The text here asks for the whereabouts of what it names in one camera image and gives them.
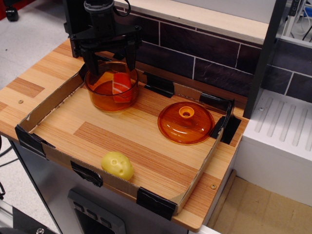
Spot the orange transparent plastic pot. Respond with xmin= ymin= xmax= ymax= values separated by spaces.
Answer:
xmin=84 ymin=61 xmax=139 ymax=112

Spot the dark grey right post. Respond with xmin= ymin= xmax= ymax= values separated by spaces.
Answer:
xmin=243 ymin=0 xmax=287 ymax=119

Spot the dark grey post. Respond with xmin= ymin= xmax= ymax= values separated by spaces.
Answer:
xmin=63 ymin=0 xmax=91 ymax=58
xmin=243 ymin=0 xmax=287 ymax=119

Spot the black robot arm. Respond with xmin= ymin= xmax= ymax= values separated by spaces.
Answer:
xmin=63 ymin=0 xmax=141 ymax=75

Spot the dark grey left post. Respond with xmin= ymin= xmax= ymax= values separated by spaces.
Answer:
xmin=63 ymin=0 xmax=91 ymax=58

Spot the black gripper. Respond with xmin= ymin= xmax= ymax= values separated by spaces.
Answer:
xmin=72 ymin=9 xmax=142 ymax=75

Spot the orange transparent pot lid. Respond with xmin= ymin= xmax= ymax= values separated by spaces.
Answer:
xmin=157 ymin=102 xmax=215 ymax=145

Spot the cardboard fence with black tape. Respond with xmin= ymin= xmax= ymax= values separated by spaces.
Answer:
xmin=15 ymin=69 xmax=242 ymax=219

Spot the orange salmon sushi toy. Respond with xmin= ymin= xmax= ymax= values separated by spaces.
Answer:
xmin=112 ymin=73 xmax=132 ymax=103

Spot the yellow toy potato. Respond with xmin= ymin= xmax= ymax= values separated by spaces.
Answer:
xmin=101 ymin=152 xmax=134 ymax=180

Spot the white ribbed drainer block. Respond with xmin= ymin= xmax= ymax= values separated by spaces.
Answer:
xmin=234 ymin=90 xmax=312 ymax=206

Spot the black caster wheel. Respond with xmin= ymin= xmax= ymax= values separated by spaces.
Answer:
xmin=5 ymin=6 xmax=19 ymax=22

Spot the grey oven control panel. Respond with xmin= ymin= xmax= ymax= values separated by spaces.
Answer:
xmin=68 ymin=190 xmax=127 ymax=234

